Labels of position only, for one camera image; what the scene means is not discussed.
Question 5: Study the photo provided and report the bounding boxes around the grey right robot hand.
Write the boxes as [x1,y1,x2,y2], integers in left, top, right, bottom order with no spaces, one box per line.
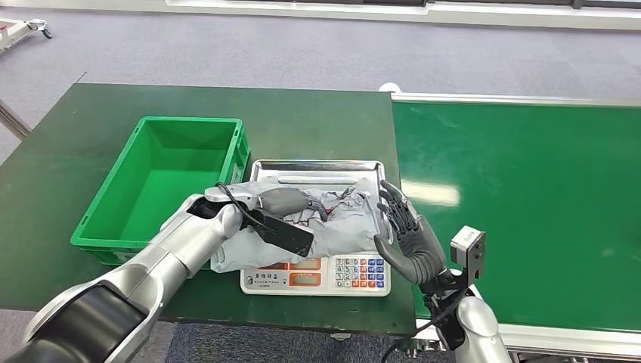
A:
[373,179,450,287]

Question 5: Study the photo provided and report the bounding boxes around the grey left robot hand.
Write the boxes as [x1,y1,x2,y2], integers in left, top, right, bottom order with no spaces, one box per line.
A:
[256,186,332,222]

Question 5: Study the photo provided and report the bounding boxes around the grey plastic mailer package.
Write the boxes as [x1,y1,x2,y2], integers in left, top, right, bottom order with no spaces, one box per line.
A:
[210,186,382,275]

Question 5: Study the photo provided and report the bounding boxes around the green conveyor belt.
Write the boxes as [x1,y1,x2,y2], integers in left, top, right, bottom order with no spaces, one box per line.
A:
[392,101,641,334]

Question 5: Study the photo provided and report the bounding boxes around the steel scale weighing tray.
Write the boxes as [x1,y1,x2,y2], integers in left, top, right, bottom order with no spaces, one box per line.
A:
[249,160,395,247]

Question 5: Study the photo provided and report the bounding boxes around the white electronic scale body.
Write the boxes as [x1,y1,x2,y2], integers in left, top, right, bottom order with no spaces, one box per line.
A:
[240,253,392,298]

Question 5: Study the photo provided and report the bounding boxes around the green plastic crate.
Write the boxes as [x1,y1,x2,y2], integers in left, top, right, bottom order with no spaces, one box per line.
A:
[70,116,252,268]

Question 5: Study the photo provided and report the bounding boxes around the white window ledge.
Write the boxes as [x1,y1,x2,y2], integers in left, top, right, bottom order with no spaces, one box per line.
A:
[165,0,641,30]

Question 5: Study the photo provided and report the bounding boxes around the grey metal bar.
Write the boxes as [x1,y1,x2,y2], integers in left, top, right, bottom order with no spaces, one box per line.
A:
[0,98,30,140]

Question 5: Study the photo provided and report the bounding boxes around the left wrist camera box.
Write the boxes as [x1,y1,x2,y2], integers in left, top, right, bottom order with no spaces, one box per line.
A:
[239,210,315,259]

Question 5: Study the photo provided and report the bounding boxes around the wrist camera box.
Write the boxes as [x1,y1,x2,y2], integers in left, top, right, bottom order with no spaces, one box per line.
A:
[449,225,488,283]
[239,210,315,259]

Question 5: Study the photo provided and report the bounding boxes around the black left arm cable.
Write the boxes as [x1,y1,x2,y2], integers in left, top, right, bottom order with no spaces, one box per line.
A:
[215,182,274,234]

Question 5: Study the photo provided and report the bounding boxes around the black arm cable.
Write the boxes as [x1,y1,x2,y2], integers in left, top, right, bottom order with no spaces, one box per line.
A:
[215,182,274,234]
[380,287,472,363]

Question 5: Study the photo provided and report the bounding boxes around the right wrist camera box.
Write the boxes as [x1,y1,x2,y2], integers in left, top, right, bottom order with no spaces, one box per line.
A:
[449,225,488,283]

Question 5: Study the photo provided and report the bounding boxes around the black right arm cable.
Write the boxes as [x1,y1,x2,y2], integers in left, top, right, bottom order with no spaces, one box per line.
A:
[380,287,472,363]

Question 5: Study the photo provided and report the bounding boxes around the aluminium conveyor frame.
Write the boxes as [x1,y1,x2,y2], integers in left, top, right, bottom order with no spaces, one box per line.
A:
[379,82,641,363]

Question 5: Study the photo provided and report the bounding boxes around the white wheeled cart frame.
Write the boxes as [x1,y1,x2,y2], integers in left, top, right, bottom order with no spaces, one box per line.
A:
[0,16,53,51]

